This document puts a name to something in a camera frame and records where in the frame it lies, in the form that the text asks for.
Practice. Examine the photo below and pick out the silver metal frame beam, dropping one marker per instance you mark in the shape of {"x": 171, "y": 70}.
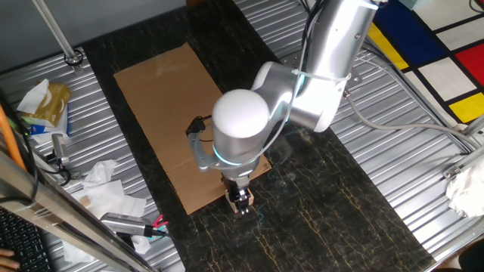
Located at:
{"x": 56, "y": 211}

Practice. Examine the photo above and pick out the aluminium profile bar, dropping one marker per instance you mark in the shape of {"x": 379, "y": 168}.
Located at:
{"x": 465, "y": 162}

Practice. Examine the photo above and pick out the orange tube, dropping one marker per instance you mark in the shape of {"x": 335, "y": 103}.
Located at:
{"x": 11, "y": 140}

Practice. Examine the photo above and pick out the blue white tissue pack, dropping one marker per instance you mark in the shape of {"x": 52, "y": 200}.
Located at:
{"x": 41, "y": 130}

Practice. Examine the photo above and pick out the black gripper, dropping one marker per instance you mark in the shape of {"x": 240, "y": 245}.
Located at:
{"x": 232, "y": 183}

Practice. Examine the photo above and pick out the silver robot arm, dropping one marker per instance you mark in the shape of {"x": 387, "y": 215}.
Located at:
{"x": 238, "y": 128}

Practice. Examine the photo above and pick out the black marble pattern mat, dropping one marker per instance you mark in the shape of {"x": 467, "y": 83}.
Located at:
{"x": 321, "y": 208}

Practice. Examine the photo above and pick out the yellow tissue box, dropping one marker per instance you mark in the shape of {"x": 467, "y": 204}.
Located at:
{"x": 53, "y": 106}

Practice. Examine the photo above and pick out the person hand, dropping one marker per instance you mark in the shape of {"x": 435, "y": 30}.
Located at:
{"x": 8, "y": 258}

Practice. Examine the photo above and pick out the small wooden cube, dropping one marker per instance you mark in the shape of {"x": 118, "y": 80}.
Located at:
{"x": 85, "y": 202}

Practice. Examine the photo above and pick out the large white tissue sheet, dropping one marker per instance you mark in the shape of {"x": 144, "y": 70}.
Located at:
{"x": 109, "y": 200}

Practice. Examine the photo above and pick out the large wooden cube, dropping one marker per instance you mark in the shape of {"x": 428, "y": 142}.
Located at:
{"x": 251, "y": 197}

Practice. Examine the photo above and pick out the white crumpled cloth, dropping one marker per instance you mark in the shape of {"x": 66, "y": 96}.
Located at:
{"x": 467, "y": 190}

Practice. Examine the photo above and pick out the mondrian pattern mat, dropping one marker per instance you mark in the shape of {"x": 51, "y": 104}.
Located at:
{"x": 408, "y": 34}

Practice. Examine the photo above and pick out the black keyboard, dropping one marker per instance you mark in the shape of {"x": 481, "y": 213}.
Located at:
{"x": 22, "y": 242}

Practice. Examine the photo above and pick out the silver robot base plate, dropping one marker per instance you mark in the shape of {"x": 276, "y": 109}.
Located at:
{"x": 355, "y": 79}

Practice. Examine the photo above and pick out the red clothespin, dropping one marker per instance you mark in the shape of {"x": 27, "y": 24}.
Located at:
{"x": 160, "y": 221}

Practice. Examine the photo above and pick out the white pulled tissue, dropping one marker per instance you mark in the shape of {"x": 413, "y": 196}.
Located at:
{"x": 34, "y": 98}

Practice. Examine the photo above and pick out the aluminium pole with foot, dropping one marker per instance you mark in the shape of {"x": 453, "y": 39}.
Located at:
{"x": 56, "y": 30}

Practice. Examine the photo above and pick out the crumpled white tissue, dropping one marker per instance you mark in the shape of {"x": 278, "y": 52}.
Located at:
{"x": 100, "y": 172}

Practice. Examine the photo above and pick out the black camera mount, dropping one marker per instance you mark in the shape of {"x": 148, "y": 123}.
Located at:
{"x": 75, "y": 175}

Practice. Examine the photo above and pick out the brown cardboard sheet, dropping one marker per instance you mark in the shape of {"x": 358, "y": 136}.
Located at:
{"x": 159, "y": 94}

